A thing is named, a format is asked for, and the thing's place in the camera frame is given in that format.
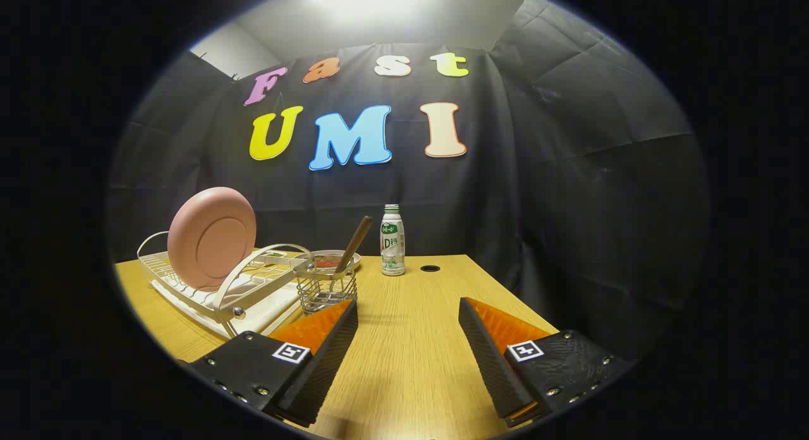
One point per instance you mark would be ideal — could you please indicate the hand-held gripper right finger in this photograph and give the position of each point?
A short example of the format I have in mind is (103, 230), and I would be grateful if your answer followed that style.
(493, 364)

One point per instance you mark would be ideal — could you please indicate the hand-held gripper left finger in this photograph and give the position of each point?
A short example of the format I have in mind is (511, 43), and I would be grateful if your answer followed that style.
(328, 364)

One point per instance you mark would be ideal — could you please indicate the pink plate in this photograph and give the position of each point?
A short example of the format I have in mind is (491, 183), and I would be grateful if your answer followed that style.
(212, 238)

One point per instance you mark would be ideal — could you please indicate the beige round plate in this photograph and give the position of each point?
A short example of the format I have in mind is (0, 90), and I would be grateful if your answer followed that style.
(355, 259)

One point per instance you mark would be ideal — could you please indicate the white drip tray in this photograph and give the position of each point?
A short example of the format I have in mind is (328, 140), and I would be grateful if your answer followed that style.
(265, 313)

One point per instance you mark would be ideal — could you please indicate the raw red meat piece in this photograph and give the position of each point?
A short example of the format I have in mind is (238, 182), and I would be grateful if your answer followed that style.
(327, 263)

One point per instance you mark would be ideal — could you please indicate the white drink bottle green cap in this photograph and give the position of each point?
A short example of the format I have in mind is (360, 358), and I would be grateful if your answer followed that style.
(392, 244)

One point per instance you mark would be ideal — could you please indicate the black backdrop cloth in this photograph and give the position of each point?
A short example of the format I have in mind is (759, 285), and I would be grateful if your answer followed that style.
(569, 174)

